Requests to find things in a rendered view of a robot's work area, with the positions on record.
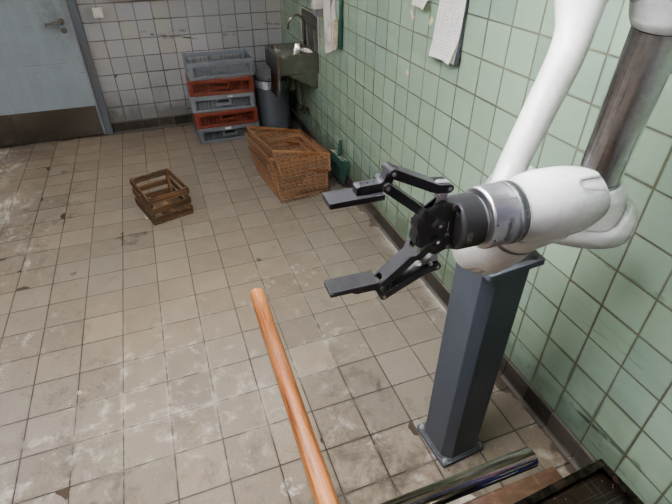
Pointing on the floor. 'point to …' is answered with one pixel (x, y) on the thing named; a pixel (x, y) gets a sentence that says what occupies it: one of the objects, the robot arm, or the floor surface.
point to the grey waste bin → (271, 108)
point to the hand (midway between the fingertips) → (334, 246)
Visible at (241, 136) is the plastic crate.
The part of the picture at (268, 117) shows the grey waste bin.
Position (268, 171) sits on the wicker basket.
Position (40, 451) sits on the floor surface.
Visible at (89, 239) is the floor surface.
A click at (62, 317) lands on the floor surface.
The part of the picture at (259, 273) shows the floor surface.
